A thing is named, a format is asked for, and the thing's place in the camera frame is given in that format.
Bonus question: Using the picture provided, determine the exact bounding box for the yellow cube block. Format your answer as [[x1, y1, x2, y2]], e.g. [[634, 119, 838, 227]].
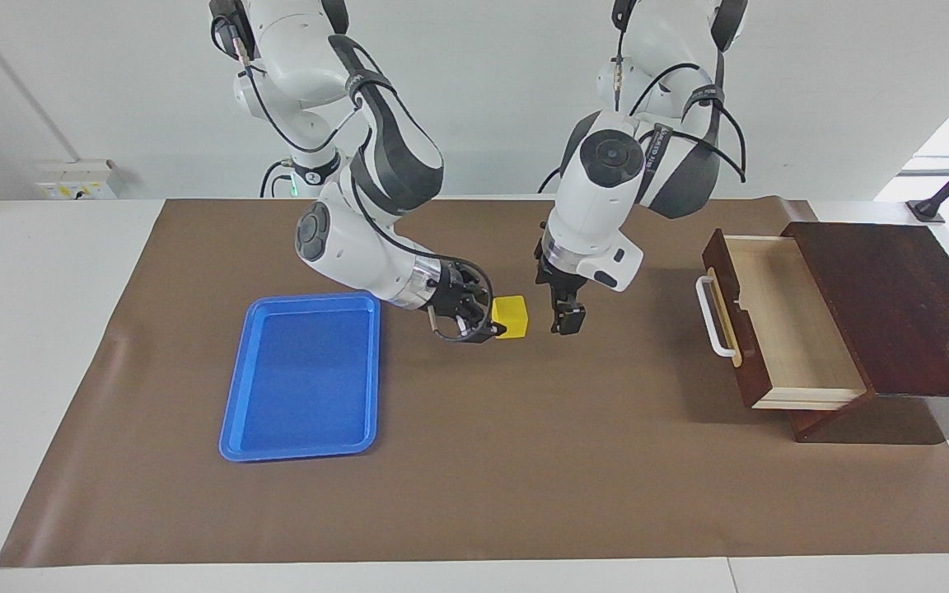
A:
[[491, 295, 530, 340]]

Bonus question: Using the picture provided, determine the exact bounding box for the white handle with beige plate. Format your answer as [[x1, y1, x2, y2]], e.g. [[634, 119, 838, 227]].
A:
[[695, 268, 744, 368]]

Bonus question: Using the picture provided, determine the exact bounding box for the wooden drawer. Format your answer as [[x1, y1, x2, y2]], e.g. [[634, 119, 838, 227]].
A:
[[702, 228, 869, 411]]

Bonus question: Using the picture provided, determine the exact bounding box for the brown paper table mat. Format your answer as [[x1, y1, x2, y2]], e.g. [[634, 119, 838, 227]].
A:
[[0, 196, 949, 569]]

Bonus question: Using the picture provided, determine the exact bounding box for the blue plastic tray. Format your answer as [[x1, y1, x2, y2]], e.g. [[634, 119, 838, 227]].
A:
[[218, 292, 382, 462]]

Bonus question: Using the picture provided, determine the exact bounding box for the dark brown wooden cabinet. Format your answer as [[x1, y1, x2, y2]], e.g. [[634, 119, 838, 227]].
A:
[[779, 221, 949, 446]]

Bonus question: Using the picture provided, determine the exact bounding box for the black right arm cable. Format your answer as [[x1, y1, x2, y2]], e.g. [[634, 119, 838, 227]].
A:
[[231, 33, 495, 340]]

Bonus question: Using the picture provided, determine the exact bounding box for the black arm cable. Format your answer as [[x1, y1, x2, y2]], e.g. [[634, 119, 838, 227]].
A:
[[613, 0, 749, 184], [231, 33, 495, 340]]

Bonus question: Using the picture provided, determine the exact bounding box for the black right base cable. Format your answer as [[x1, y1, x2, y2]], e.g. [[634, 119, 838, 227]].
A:
[[259, 159, 294, 198]]

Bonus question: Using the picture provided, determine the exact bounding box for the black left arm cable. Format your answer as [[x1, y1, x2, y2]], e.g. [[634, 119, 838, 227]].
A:
[[613, 0, 749, 184]]

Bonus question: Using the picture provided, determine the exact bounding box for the white wall socket strip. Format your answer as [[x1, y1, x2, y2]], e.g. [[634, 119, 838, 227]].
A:
[[36, 161, 117, 201]]

